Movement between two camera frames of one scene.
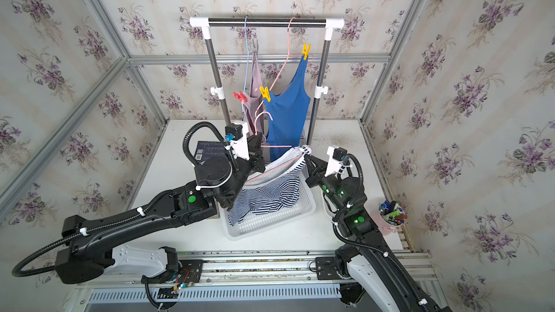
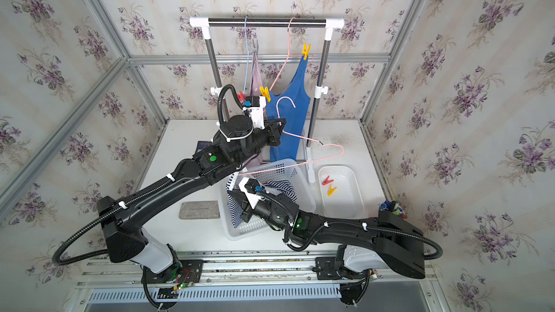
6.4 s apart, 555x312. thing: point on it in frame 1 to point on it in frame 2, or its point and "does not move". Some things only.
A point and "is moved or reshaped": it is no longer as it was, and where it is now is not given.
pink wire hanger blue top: [285, 63] does not move
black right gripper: [317, 170] to [242, 200]
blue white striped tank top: [275, 190] is moved or reshaped
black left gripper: [254, 152] to [272, 131]
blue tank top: [287, 113] does not move
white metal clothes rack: [329, 24] does not move
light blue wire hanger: [247, 61] does not move
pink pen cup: [392, 215] does not move
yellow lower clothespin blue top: [265, 93] does not move
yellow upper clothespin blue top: [306, 50] does not move
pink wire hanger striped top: [256, 133] to [299, 136]
